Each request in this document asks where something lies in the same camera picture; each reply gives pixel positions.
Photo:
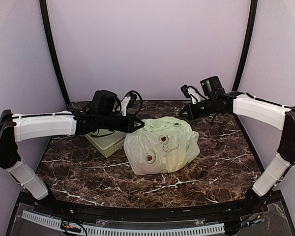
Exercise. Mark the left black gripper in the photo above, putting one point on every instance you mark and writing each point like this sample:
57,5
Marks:
129,126

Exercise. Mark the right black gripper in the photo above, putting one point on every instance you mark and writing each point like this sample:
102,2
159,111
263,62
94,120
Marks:
188,106

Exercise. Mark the light green plastic bag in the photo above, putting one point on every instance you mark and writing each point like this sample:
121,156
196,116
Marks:
163,145

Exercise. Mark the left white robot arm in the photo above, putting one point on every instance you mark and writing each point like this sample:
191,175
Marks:
15,128

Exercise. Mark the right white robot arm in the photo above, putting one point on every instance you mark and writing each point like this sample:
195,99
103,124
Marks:
241,104

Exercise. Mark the light green perforated basket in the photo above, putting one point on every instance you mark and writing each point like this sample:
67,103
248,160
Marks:
106,142

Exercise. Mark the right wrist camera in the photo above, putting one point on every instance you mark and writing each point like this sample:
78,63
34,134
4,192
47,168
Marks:
212,89

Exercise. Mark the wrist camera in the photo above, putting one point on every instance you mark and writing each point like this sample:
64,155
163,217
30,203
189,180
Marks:
105,103
212,89

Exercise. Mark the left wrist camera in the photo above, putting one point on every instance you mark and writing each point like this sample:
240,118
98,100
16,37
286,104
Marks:
105,103

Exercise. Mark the black front table rail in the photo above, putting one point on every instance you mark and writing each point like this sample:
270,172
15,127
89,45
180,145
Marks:
230,213

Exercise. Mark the right black frame post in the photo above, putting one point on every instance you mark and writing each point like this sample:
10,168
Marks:
246,44

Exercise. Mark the black frame post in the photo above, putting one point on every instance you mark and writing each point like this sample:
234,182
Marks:
246,44
52,51

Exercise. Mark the white slotted cable duct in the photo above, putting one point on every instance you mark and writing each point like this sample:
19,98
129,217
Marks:
123,228

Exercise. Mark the left black frame post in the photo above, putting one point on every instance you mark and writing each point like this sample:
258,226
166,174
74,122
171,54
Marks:
52,51

